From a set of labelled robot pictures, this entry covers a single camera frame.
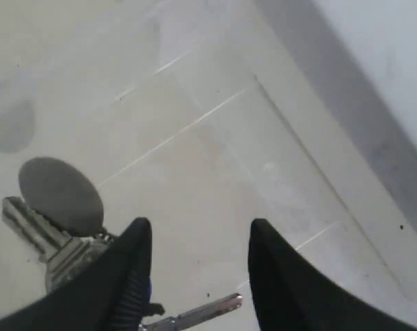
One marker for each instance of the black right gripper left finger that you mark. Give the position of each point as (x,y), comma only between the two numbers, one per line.
(110,294)

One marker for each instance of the clear drawer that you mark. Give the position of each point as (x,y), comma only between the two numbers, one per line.
(194,115)

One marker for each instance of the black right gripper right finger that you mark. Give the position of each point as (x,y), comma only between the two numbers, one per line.
(289,293)

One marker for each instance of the key bunch with blue tag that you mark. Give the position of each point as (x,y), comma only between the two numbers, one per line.
(74,234)

